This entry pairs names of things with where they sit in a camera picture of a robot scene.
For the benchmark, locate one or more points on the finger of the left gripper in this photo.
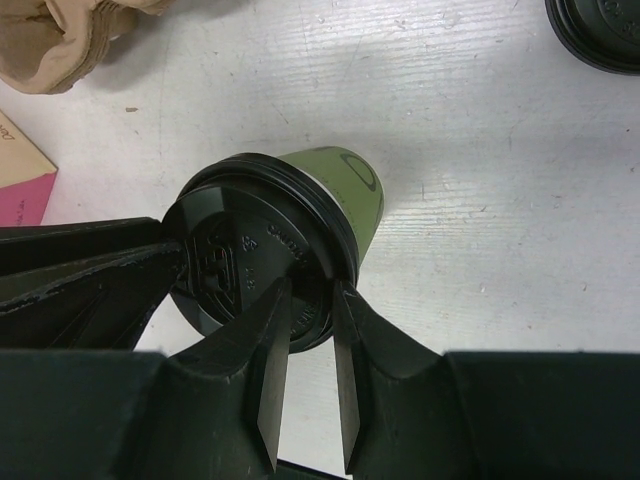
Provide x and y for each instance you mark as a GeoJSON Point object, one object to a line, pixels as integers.
{"type": "Point", "coordinates": [86, 285]}

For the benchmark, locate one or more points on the green paper coffee cup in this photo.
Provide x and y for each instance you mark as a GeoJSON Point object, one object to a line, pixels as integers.
{"type": "Point", "coordinates": [351, 182]}

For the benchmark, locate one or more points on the black plastic cup lid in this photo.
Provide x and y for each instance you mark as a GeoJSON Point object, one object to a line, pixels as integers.
{"type": "Point", "coordinates": [601, 33]}
{"type": "Point", "coordinates": [245, 222]}

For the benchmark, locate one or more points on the brown paper takeout bag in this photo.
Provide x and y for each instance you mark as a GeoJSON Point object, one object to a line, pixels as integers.
{"type": "Point", "coordinates": [27, 178]}

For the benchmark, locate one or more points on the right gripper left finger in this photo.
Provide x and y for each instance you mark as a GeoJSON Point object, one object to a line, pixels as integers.
{"type": "Point", "coordinates": [212, 411]}

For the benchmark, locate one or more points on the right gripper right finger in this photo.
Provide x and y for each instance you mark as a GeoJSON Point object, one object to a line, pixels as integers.
{"type": "Point", "coordinates": [408, 412]}

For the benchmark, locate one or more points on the brown cardboard cup carrier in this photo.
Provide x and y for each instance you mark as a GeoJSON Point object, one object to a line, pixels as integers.
{"type": "Point", "coordinates": [47, 46]}

